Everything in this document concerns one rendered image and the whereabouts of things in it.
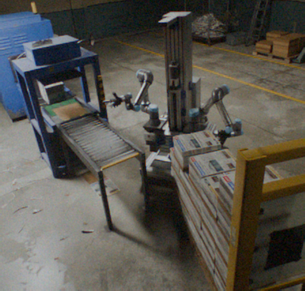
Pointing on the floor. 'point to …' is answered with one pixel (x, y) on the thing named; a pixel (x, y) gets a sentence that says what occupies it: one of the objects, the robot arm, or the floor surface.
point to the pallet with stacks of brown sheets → (280, 46)
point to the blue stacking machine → (10, 33)
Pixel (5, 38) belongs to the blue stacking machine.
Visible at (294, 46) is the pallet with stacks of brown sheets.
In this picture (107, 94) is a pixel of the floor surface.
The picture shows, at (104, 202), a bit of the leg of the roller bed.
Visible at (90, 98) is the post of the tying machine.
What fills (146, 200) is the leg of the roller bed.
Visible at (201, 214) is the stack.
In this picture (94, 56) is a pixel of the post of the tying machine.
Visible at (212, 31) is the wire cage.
